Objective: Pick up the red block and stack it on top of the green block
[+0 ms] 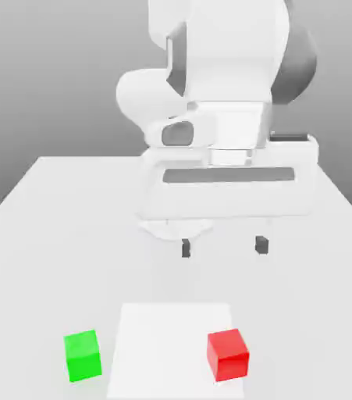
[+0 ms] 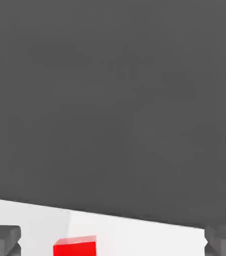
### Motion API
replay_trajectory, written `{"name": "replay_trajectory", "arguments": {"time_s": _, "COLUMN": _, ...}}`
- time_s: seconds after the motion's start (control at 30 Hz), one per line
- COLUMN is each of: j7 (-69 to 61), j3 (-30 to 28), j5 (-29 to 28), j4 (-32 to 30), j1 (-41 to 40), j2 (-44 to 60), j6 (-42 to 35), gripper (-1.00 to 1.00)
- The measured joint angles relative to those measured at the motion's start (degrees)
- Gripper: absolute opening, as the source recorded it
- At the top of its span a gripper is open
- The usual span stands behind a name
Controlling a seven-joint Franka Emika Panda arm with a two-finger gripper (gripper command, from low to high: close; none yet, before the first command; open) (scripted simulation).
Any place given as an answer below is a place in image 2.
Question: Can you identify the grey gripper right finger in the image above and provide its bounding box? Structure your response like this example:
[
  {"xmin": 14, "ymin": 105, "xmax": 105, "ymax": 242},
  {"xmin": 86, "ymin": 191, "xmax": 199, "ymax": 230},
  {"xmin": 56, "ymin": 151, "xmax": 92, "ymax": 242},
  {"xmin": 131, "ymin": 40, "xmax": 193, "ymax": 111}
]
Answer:
[{"xmin": 204, "ymin": 224, "xmax": 226, "ymax": 256}]

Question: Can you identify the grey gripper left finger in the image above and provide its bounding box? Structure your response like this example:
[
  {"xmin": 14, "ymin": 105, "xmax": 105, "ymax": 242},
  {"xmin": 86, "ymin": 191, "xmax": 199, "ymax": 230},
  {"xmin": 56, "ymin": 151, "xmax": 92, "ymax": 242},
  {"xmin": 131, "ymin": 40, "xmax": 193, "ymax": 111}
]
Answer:
[{"xmin": 0, "ymin": 224, "xmax": 22, "ymax": 256}]

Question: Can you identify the small red cube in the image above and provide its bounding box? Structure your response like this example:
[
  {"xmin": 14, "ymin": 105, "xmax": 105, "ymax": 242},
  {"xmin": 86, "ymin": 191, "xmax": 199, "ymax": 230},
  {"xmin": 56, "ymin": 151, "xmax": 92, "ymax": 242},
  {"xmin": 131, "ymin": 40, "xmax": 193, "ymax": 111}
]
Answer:
[{"xmin": 53, "ymin": 235, "xmax": 97, "ymax": 256}]

